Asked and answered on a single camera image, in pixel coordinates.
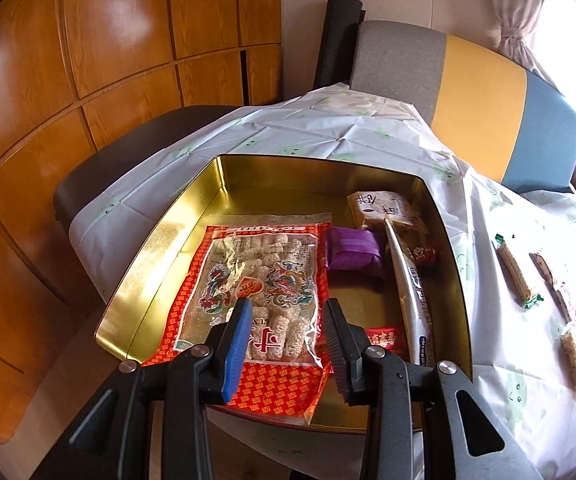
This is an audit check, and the wooden wardrobe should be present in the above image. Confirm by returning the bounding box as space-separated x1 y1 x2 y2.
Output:
0 0 284 443

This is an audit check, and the grey yellow blue chair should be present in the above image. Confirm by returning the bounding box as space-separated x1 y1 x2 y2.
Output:
350 20 576 193

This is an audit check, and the clear puffed rice cake packet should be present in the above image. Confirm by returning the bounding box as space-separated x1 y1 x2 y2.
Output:
346 190 430 235

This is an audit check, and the beige curtain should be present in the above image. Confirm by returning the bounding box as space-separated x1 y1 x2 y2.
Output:
483 0 559 78

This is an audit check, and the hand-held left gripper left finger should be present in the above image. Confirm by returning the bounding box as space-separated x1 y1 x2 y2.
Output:
33 299 255 480

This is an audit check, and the large red snack bag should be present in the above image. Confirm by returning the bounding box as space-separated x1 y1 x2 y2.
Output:
140 212 334 423

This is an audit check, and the purple pastry packet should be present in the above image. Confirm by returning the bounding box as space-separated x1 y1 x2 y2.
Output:
326 226 387 281

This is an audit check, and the black rolled mat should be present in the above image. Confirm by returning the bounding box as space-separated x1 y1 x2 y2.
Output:
313 0 364 91

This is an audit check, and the white printed plastic tablecloth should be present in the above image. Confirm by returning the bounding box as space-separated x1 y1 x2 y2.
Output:
68 82 576 480

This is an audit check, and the brown snack bar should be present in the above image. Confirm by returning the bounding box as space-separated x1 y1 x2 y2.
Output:
529 252 574 323

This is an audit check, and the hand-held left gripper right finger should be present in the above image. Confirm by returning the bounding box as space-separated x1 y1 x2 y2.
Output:
322 298 544 480

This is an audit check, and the small red candy packet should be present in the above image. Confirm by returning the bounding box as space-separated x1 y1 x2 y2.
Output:
365 326 403 352
408 245 440 266

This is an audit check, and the long silver snack packet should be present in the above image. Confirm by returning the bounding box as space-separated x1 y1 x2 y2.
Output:
383 220 436 366

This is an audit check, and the gold tin box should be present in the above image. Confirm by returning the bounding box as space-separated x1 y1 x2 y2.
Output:
93 155 474 431

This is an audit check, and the green-ended wafer bar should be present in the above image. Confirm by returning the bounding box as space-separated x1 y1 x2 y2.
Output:
492 232 545 311

